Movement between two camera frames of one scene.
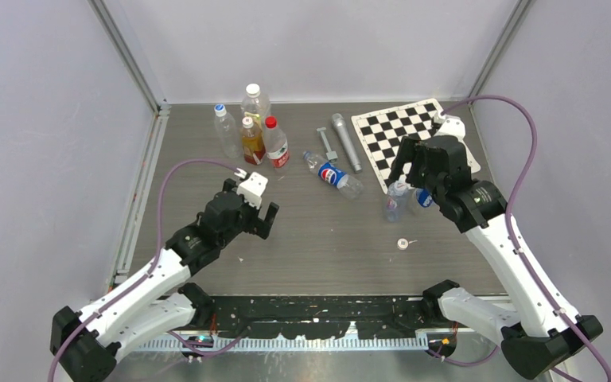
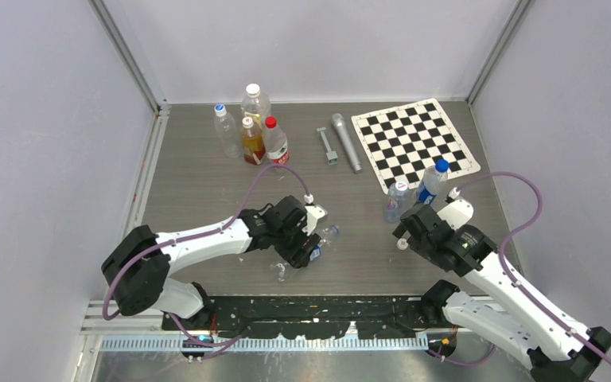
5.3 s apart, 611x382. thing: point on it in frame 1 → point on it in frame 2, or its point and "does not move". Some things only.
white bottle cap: (402, 186) does not move
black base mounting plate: (312, 317) does not move
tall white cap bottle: (254, 104) does not move
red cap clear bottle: (277, 145) does not move
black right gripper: (411, 149) → (399, 231)
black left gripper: (258, 225) → (299, 255)
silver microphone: (340, 125) does not move
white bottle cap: (402, 243) does not move
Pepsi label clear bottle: (330, 174) → (282, 269)
